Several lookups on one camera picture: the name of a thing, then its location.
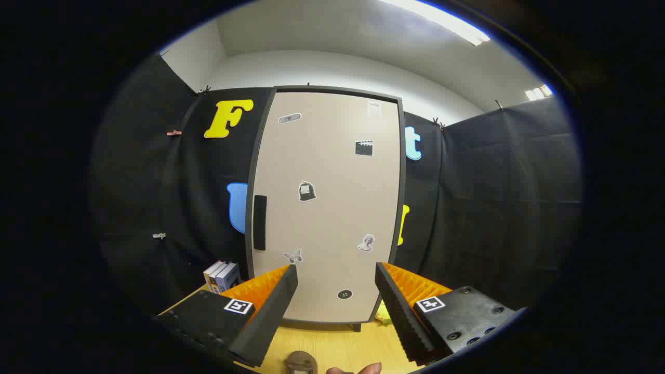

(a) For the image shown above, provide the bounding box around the black backdrop cloth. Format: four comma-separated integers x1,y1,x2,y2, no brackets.
88,52,582,317

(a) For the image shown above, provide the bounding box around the brown fuzzy shoe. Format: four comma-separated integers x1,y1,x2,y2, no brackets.
285,351,318,374

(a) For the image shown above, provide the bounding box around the grey shoe cabinet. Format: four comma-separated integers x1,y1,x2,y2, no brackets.
244,85,407,333

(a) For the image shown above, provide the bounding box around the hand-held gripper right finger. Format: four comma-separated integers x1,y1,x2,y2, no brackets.
374,261,526,364

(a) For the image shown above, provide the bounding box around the white book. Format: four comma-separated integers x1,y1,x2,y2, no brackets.
203,260,225,293

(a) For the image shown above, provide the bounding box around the blue book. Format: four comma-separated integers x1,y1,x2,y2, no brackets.
216,262,242,294

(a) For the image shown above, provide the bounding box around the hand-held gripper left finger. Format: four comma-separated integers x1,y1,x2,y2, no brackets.
155,264,299,368

